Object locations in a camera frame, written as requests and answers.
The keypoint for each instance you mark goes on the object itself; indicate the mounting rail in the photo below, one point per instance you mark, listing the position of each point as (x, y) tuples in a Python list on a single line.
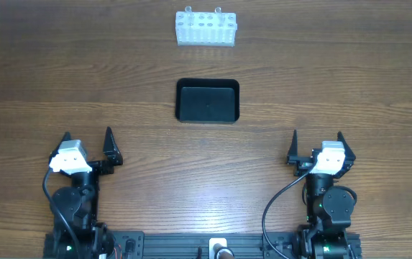
[(177, 246)]

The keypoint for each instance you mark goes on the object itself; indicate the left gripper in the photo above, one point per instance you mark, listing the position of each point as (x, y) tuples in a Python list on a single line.
[(101, 168)]

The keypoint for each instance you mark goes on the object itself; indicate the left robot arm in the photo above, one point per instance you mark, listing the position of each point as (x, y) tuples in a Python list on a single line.
[(69, 205)]

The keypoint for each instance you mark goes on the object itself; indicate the black tray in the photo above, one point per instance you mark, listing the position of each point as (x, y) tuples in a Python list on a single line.
[(207, 104)]

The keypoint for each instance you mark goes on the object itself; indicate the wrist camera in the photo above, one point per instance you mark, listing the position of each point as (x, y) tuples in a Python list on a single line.
[(329, 158), (69, 158)]

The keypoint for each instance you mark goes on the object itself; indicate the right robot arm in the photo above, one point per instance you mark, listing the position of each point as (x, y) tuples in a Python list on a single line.
[(335, 208)]

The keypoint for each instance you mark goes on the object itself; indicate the white test tube rack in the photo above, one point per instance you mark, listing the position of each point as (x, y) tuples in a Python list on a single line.
[(205, 36)]

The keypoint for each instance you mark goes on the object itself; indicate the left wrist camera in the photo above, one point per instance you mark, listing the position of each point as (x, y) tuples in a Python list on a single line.
[(69, 158)]

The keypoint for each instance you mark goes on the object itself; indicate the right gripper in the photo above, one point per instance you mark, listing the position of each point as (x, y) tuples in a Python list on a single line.
[(304, 167)]

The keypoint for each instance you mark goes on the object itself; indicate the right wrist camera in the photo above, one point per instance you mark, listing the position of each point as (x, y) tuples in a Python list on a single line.
[(329, 158)]

